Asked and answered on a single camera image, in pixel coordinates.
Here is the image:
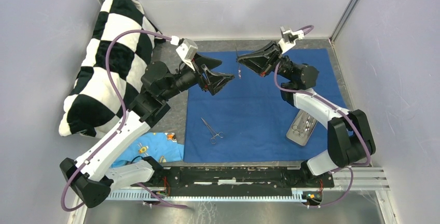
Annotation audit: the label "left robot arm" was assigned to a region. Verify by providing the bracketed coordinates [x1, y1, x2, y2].
[60, 54, 234, 208]

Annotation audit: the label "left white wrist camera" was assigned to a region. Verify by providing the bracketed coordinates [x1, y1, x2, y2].
[170, 36, 198, 71]

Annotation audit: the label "blue surgical drape cloth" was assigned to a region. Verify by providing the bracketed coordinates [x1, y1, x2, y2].
[183, 51, 327, 163]

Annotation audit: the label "light blue patterned cloth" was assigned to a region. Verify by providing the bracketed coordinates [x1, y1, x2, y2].
[111, 132, 184, 168]

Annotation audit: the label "white slotted cable duct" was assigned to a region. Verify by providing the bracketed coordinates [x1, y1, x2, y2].
[106, 189, 306, 203]

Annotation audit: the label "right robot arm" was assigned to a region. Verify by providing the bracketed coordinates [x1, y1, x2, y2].
[237, 41, 376, 187]

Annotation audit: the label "aluminium frame rail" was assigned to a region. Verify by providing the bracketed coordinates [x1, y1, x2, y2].
[77, 166, 391, 191]

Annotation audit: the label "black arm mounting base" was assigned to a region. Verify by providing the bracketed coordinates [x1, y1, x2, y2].
[145, 166, 335, 197]

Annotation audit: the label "steel surgical scissors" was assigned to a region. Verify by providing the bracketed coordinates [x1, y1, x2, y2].
[235, 46, 242, 79]

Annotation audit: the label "metal instrument tray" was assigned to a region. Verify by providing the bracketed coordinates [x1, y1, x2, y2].
[286, 110, 317, 146]

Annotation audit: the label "black white checkered pillow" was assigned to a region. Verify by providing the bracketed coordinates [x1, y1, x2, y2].
[58, 0, 164, 138]

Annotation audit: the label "steel ring-handled hemostat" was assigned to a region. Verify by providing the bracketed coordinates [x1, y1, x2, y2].
[201, 118, 224, 145]

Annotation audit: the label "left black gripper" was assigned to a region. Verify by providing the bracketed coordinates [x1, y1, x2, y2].
[160, 52, 235, 101]

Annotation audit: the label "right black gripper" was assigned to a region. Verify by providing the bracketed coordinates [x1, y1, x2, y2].
[236, 41, 296, 81]

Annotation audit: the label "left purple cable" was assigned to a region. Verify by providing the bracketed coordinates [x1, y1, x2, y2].
[61, 29, 189, 213]

